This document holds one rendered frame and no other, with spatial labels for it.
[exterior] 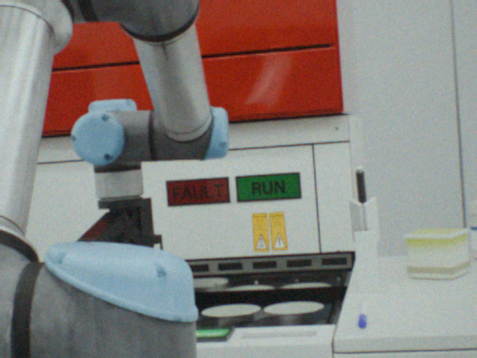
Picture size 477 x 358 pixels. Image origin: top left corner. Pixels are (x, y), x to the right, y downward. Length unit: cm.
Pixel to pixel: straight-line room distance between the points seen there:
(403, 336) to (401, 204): 211
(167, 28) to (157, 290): 40
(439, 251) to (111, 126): 51
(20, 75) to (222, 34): 79
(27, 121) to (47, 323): 23
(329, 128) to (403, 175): 150
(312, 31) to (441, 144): 158
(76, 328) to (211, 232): 101
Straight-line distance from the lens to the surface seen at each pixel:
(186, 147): 131
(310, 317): 151
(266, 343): 108
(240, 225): 170
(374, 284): 133
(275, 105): 163
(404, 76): 315
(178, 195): 171
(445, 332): 108
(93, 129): 132
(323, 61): 162
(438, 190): 316
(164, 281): 71
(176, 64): 112
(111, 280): 70
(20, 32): 93
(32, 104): 89
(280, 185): 168
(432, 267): 141
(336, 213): 168
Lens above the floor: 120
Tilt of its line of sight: 3 degrees down
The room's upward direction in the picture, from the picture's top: 4 degrees counter-clockwise
